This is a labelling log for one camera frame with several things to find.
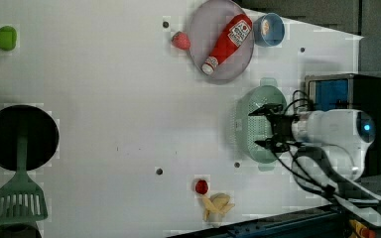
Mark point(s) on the peeled banana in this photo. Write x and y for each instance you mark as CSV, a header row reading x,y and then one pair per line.
x,y
216,207

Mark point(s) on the small red fruit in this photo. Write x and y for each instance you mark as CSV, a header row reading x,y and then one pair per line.
x,y
201,187

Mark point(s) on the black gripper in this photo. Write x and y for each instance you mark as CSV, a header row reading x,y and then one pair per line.
x,y
282,135

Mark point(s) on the green plastic strainer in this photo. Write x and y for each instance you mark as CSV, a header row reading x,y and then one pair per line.
x,y
249,129

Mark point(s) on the red strawberry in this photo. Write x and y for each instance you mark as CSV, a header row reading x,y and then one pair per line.
x,y
181,41

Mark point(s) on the red ketchup bottle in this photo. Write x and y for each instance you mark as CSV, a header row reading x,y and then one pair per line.
x,y
229,41

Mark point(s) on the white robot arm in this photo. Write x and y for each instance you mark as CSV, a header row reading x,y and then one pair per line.
x,y
331,150

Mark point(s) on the orange half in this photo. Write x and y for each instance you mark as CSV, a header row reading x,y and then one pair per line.
x,y
265,27

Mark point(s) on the green pepper toy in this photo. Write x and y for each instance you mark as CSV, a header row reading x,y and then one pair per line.
x,y
8,38

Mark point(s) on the black frying pan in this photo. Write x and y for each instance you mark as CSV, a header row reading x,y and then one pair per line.
x,y
43,136

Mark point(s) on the green slotted spatula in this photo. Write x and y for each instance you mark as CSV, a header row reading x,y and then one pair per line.
x,y
22,200

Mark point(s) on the toaster oven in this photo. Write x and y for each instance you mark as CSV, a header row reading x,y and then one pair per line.
x,y
351,91

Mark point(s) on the blue bowl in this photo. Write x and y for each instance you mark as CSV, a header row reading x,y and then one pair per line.
x,y
276,34

